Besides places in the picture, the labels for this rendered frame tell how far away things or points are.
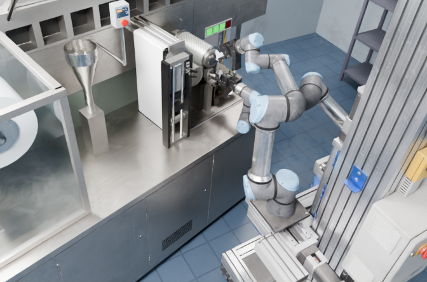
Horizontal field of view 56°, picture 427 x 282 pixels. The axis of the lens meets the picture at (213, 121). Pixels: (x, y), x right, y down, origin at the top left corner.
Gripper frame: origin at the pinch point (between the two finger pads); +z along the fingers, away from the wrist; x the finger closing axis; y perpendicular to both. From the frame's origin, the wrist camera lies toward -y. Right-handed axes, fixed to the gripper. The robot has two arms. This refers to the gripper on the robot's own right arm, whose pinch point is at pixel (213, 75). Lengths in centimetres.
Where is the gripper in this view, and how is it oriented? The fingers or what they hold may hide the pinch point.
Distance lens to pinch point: 244.0
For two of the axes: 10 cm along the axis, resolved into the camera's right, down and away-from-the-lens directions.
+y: 0.7, -7.6, -6.5
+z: -7.0, -5.0, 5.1
